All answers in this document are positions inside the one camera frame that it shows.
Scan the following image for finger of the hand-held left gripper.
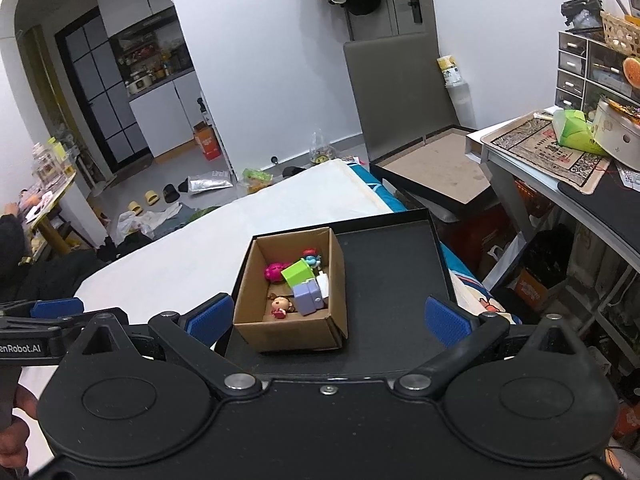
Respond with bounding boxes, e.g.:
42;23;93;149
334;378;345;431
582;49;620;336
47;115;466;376
0;312;129;341
0;297;84;318

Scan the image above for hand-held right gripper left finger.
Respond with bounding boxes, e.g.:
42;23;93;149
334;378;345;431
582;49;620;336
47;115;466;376
65;294;262;397

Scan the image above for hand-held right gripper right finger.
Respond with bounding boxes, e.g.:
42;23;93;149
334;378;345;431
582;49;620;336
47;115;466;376
395;296;586;397

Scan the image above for black tray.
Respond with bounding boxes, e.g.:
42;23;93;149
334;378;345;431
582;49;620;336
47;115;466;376
220;208;459;379

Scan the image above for brown-haired doll figure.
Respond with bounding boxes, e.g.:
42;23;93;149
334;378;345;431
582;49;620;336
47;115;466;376
270;295;295;320

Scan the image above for brown cardboard box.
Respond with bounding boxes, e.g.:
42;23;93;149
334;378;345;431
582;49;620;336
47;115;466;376
233;227;350;353

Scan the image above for green cube toy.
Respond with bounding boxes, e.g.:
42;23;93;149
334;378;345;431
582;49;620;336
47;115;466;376
281;259;316;286

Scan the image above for purple cube toy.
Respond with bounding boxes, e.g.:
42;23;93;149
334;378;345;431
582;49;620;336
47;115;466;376
292;280;327;316

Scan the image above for person's left hand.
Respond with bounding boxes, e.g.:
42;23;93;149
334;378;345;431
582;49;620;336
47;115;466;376
0;385;39;466

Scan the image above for dark cloth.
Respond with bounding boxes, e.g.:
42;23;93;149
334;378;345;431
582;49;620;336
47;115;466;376
0;212;102;307

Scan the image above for orange box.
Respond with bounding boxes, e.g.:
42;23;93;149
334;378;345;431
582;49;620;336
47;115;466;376
515;267;552;312

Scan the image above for small yellow-legged table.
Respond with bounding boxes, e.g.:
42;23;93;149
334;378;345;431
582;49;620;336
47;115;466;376
22;175;82;257

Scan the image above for white plastic bag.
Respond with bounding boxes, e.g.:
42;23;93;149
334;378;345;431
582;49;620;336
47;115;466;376
116;203;184;241

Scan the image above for yellow slippers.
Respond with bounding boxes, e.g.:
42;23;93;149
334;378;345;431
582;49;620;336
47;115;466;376
127;190;161;216

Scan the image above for silver foil bag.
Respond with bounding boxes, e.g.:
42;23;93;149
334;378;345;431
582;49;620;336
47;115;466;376
186;170;235;195

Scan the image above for green and orange snack bag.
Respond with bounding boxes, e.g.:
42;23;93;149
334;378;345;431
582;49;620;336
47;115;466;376
242;167;275;194

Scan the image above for black framed brown board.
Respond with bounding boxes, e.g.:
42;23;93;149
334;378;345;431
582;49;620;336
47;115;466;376
369;125;504;221

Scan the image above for white desk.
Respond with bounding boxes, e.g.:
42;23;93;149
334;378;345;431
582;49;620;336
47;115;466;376
465;110;640;386

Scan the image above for orange carton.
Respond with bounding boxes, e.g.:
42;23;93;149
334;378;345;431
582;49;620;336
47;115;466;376
193;121;224;162

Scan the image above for patterned paper mat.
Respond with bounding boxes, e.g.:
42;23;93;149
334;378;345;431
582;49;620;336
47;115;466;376
487;115;611;196

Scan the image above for clear plastic bag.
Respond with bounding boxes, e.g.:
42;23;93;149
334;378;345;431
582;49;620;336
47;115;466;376
308;130;336;166

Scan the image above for black desk mat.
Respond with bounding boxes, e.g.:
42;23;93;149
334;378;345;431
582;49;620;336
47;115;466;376
557;170;640;254

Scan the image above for white kitchen cabinet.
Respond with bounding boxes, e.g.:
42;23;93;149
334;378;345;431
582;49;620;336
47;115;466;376
127;67;203;160

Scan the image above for black framed glass door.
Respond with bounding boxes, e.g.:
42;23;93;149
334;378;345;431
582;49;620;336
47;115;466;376
54;7;154;167

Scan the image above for green tissue pack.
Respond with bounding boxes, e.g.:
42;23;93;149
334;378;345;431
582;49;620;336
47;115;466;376
551;108;609;156

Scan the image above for grey padded panel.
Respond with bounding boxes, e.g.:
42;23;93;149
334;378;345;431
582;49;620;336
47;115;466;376
343;32;476;164

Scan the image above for yellow and white canister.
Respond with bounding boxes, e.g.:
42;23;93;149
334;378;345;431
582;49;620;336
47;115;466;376
437;55;464;86

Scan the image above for round white tin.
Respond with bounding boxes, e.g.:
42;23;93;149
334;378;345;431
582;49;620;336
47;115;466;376
592;97;640;171

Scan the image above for grey drawer organizer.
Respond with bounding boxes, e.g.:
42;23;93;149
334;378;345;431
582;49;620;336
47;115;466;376
556;30;640;112

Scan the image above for grey door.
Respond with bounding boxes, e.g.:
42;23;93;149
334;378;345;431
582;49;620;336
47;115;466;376
345;0;439;42

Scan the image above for wicker basket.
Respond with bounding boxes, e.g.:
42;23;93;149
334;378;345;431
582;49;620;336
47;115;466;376
600;10;640;56

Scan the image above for black gadget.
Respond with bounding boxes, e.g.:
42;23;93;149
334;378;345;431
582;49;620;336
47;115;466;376
561;0;604;29

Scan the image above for black door lock handle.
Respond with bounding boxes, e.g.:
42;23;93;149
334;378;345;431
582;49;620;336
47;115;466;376
392;0;424;25

